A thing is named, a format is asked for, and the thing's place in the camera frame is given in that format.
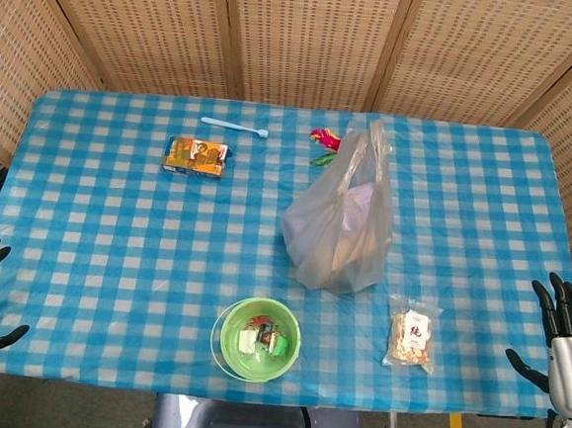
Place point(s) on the grey plastic bag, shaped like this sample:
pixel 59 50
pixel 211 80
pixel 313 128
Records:
pixel 341 218

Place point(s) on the small wrappers in bucket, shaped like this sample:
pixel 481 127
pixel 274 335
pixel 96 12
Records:
pixel 263 340

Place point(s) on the light blue toothbrush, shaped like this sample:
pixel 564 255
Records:
pixel 233 125

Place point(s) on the woven bamboo folding screen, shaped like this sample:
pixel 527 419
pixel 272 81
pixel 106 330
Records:
pixel 309 42

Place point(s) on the green plastic bucket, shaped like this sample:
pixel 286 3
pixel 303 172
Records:
pixel 259 339

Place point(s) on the clear snack packet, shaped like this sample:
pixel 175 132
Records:
pixel 412 336

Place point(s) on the orange blue snack box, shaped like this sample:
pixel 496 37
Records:
pixel 196 157

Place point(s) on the green candy wrapper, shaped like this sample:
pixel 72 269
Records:
pixel 322 159

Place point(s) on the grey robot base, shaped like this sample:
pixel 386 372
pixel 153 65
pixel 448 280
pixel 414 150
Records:
pixel 254 426

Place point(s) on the blue white checkered tablecloth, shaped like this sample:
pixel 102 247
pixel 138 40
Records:
pixel 163 264

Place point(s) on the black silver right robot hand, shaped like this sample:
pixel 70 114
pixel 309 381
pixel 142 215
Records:
pixel 571 345

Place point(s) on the red yellow candy wrapper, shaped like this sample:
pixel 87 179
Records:
pixel 325 137

